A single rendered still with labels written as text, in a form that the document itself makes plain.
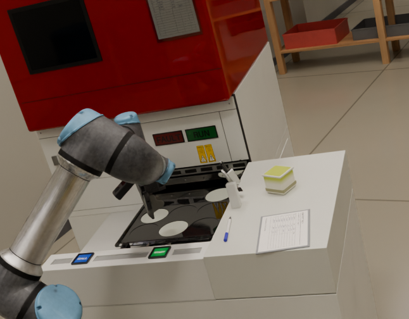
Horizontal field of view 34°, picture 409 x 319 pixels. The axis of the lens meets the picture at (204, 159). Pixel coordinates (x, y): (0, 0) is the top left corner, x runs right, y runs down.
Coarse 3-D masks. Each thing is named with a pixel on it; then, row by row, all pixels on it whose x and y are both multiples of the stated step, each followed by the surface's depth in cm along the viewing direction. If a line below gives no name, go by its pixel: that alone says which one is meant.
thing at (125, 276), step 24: (48, 264) 210; (96, 264) 202; (120, 264) 198; (144, 264) 195; (168, 264) 193; (192, 264) 191; (72, 288) 207; (96, 288) 204; (120, 288) 202; (144, 288) 199; (168, 288) 197; (192, 288) 194
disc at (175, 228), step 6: (174, 222) 228; (180, 222) 227; (186, 222) 226; (162, 228) 226; (168, 228) 225; (174, 228) 224; (180, 228) 223; (162, 234) 222; (168, 234) 221; (174, 234) 220
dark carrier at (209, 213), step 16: (176, 192) 251; (192, 192) 247; (208, 192) 243; (144, 208) 245; (160, 208) 242; (176, 208) 238; (192, 208) 235; (208, 208) 232; (224, 208) 229; (144, 224) 233; (160, 224) 230; (192, 224) 224; (208, 224) 221; (128, 240) 225; (144, 240) 222
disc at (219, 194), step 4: (224, 188) 243; (212, 192) 243; (216, 192) 242; (220, 192) 241; (224, 192) 240; (208, 196) 240; (212, 196) 240; (216, 196) 239; (220, 196) 238; (224, 196) 237; (228, 196) 236; (208, 200) 238; (212, 200) 237; (216, 200) 236; (220, 200) 235
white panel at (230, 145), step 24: (144, 120) 247; (168, 120) 244; (192, 120) 242; (216, 120) 239; (240, 120) 238; (48, 144) 263; (168, 144) 249; (192, 144) 246; (216, 144) 243; (240, 144) 241; (96, 192) 267; (168, 192) 260
